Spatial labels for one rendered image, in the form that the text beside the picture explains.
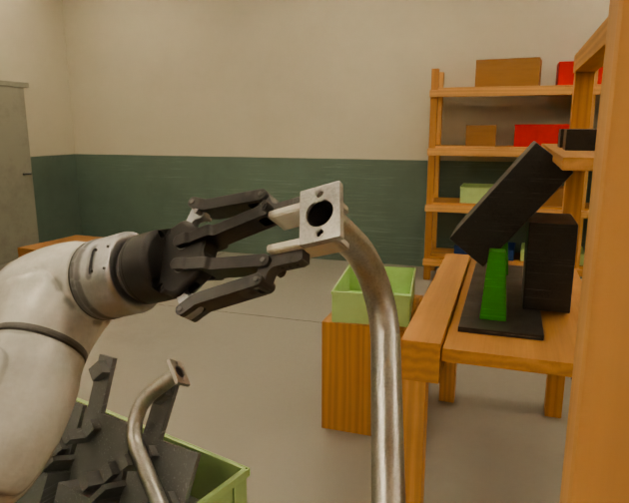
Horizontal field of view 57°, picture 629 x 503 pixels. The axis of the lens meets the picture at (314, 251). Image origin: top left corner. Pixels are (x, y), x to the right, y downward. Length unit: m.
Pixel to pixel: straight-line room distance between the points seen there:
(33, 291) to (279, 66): 6.76
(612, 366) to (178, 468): 1.03
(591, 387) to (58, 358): 0.52
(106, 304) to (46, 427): 0.13
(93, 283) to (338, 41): 6.59
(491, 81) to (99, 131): 5.20
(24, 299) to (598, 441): 0.56
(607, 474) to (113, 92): 8.36
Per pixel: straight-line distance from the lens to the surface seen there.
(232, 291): 0.54
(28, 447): 0.63
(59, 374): 0.64
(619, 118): 0.23
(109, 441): 1.33
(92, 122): 8.72
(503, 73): 6.27
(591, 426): 0.25
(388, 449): 0.55
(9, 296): 0.69
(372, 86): 6.97
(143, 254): 0.60
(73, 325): 0.66
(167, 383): 1.19
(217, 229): 0.58
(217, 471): 1.31
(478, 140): 6.26
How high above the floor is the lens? 1.63
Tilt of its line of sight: 12 degrees down
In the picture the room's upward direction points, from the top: straight up
